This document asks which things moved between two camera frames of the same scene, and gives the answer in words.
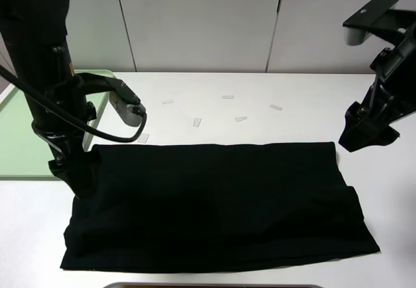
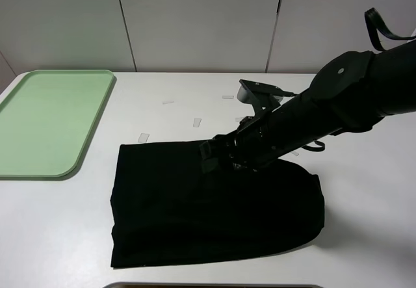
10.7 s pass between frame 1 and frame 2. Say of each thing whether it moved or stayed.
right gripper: moved
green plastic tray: stayed
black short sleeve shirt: moved
